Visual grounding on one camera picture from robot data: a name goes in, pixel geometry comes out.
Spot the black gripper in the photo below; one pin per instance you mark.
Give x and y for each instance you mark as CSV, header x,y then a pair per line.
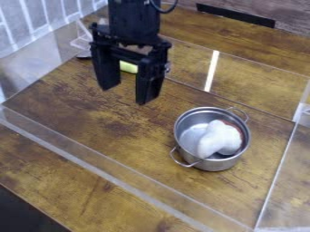
x,y
134,25

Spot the white red toy mushroom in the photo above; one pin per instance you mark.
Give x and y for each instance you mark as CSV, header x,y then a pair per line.
x,y
222,139

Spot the silver metal pot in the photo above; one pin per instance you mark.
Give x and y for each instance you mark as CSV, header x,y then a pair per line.
x,y
189,128

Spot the yellow green toy vegetable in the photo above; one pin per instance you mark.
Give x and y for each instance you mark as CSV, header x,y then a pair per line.
x,y
127,67

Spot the black bar on table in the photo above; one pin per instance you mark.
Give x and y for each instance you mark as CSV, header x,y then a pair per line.
x,y
247,18

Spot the clear acrylic enclosure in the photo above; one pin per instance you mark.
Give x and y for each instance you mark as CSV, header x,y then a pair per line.
x,y
91,158

